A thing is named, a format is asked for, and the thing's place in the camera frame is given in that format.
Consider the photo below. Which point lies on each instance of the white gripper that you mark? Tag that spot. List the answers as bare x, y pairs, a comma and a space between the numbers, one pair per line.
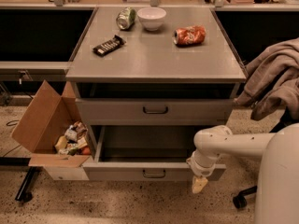
202, 169

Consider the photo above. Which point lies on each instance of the grey drawer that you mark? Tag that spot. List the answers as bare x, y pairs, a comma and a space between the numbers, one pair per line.
142, 153
101, 111

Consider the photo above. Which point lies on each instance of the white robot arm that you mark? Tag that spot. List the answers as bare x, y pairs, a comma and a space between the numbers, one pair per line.
277, 196

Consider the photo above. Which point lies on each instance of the grey drawer cabinet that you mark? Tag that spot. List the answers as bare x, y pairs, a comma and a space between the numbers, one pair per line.
150, 66

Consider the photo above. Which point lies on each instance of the grey top drawer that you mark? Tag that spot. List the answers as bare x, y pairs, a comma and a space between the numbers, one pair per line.
101, 111

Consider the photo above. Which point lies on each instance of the black office chair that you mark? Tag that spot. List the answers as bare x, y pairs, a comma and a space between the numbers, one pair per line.
240, 200

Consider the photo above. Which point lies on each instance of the grey brown jacket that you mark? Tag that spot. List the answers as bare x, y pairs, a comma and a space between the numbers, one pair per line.
273, 81

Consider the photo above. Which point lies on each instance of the snack packets in box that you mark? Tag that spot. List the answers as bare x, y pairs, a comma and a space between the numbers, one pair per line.
74, 141

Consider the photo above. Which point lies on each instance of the crushed orange soda can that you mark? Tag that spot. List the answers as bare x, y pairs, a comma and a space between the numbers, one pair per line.
190, 35

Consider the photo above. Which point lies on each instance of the black snack bar wrapper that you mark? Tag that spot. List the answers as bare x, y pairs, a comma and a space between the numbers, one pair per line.
112, 44

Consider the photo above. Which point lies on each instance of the cardboard box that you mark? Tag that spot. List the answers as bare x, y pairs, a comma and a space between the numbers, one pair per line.
46, 119

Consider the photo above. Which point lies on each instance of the white bowl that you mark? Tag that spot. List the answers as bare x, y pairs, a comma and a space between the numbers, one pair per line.
151, 18

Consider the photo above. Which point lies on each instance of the black desk leg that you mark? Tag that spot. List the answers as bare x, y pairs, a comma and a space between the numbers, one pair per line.
24, 193

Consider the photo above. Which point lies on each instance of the crushed green soda can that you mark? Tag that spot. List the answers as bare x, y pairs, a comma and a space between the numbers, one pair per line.
126, 18

